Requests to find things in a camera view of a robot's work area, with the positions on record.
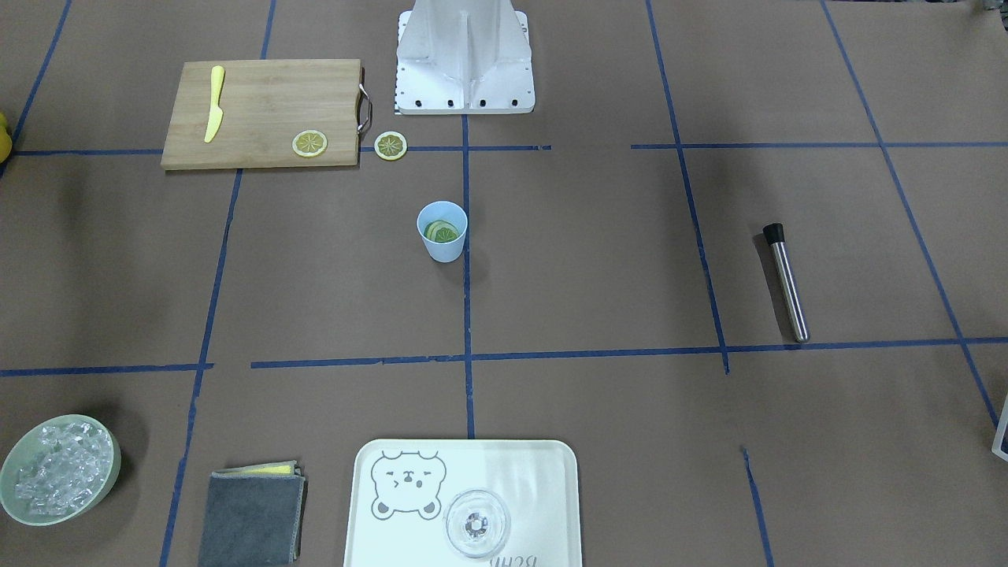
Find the green bowl of ice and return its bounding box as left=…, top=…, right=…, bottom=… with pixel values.
left=1, top=415, right=122, bottom=527

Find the lemon slice stack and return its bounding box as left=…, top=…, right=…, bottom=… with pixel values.
left=291, top=129, right=328, bottom=158

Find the lemon slice in cup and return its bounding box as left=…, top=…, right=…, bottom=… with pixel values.
left=424, top=219, right=461, bottom=243

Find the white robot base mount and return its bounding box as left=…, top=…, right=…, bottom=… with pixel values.
left=394, top=1, right=536, bottom=115

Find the clear wine glass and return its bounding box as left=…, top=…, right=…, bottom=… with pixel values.
left=444, top=489, right=512, bottom=559

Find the whole yellow lemon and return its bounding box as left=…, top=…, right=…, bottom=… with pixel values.
left=0, top=113, right=13, bottom=164

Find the yellow plastic knife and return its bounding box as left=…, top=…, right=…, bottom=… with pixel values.
left=204, top=65, right=224, bottom=143

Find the folded grey cloth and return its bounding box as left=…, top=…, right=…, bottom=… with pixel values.
left=198, top=460, right=307, bottom=566

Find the wooden cutting board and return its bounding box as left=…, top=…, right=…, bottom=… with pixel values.
left=161, top=60, right=370, bottom=171

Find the cream bear tray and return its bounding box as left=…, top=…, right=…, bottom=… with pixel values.
left=343, top=440, right=584, bottom=566

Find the white box at edge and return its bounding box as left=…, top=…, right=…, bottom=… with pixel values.
left=991, top=396, right=1008, bottom=462

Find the light blue plastic cup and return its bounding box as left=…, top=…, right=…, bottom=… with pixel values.
left=415, top=200, right=469, bottom=263

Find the steel muddler black cap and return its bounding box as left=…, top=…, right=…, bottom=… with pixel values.
left=762, top=223, right=810, bottom=344

